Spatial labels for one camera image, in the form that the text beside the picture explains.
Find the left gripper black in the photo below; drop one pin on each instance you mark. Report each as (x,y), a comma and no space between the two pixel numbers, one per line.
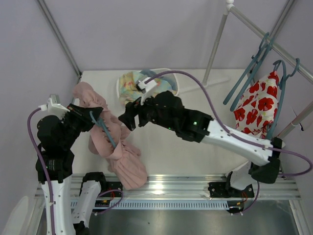
(79,115)

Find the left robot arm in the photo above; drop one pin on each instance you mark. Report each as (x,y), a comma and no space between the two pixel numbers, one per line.
(54,168)

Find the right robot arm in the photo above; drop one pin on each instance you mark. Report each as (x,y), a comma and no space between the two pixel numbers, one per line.
(262,155)

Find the silver clothes rack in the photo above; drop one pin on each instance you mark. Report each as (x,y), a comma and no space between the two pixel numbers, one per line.
(298,67)

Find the white laundry basket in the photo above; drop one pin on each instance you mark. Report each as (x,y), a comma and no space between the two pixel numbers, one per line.
(176,83)

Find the aluminium mounting rail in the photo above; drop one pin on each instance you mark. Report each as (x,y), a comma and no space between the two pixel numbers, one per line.
(174,187)

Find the blue garment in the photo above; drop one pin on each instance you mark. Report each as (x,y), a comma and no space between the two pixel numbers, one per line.
(170,78)

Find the white slotted cable duct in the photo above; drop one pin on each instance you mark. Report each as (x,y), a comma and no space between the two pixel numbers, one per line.
(172,205)

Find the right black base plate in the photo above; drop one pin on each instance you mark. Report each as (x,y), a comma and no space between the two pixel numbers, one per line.
(224,190)

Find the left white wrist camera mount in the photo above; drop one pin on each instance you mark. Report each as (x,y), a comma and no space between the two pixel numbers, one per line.
(54,106)

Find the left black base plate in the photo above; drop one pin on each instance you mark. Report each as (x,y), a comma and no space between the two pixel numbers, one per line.
(115,186)

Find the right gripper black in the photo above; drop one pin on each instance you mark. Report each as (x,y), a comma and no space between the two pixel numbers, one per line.
(138,113)

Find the pink skirt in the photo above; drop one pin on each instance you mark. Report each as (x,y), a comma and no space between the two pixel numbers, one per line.
(123,157)

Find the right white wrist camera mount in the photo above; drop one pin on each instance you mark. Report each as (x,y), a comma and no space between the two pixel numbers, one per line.
(147,87)

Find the yellow floral garment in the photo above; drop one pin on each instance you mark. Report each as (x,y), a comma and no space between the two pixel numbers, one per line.
(127,88)

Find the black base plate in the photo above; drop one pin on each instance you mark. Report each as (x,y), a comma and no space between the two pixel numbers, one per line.
(224,190)
(115,186)

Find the red poppy floral garment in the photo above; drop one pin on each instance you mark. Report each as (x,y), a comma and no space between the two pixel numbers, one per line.
(258,106)

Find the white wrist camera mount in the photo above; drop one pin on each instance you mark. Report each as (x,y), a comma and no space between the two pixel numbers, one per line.
(54,106)
(147,87)

